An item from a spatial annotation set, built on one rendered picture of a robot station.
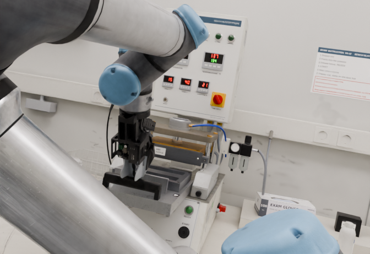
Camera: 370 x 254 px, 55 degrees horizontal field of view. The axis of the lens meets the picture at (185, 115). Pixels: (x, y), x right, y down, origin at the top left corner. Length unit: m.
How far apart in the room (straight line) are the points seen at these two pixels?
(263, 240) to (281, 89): 1.37
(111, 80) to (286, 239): 0.40
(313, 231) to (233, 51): 1.06
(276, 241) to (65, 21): 0.29
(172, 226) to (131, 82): 0.58
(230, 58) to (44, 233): 1.13
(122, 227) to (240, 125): 1.33
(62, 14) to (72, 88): 1.62
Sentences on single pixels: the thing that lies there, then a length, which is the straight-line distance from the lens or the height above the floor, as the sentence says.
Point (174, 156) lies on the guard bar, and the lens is 1.19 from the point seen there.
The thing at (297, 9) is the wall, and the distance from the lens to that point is 1.79.
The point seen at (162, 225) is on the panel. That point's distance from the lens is 1.11.
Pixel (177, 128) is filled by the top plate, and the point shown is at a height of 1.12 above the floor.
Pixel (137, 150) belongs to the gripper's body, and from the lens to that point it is 0.81.
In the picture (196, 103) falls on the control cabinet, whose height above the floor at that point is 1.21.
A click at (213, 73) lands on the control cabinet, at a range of 1.40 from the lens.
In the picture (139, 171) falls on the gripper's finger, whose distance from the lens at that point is 0.87.
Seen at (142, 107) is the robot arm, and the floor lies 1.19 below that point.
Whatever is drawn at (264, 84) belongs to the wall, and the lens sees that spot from 1.72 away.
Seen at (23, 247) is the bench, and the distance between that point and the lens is 1.12.
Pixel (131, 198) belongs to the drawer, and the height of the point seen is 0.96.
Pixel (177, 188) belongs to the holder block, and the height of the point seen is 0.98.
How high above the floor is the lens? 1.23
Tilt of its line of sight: 3 degrees down
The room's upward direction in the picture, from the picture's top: 10 degrees clockwise
